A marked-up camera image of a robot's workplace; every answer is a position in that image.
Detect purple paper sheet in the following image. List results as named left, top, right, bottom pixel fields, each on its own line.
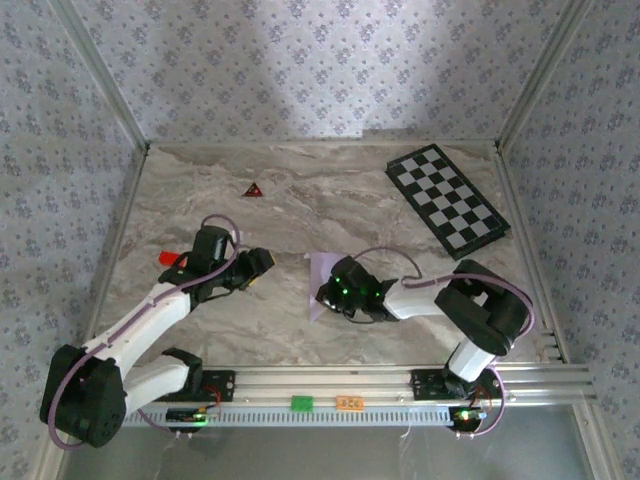
left=305, top=252, right=346, bottom=324

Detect black white chessboard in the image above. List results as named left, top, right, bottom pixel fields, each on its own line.
left=384, top=143, right=512, bottom=261

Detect aluminium mounting rail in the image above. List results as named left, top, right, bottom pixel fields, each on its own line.
left=119, top=364, right=599, bottom=405

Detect aluminium table edge rail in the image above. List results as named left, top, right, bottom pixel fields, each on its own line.
left=492, top=148, right=571, bottom=364
left=147, top=138, right=501, bottom=150
left=74, top=144, right=152, bottom=366

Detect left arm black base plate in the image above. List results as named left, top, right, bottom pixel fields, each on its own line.
left=189, top=368, right=237, bottom=404

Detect grey slotted cable duct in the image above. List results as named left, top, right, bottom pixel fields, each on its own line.
left=122, top=404, right=454, bottom=429

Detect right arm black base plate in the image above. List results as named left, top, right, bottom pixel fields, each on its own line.
left=410, top=368, right=503, bottom=401

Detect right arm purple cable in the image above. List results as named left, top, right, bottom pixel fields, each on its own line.
left=349, top=245, right=537, bottom=440

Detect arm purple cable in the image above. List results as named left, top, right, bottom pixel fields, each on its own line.
left=349, top=245, right=537, bottom=440
left=48, top=213, right=244, bottom=449

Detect aluminium frame post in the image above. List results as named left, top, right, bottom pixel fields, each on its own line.
left=48, top=0, right=152, bottom=154
left=496, top=0, right=600, bottom=154

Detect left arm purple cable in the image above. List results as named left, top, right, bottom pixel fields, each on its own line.
left=48, top=213, right=244, bottom=449

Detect aluminium frame leg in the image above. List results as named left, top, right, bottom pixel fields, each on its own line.
left=34, top=444, right=69, bottom=480
left=573, top=403, right=614, bottom=480

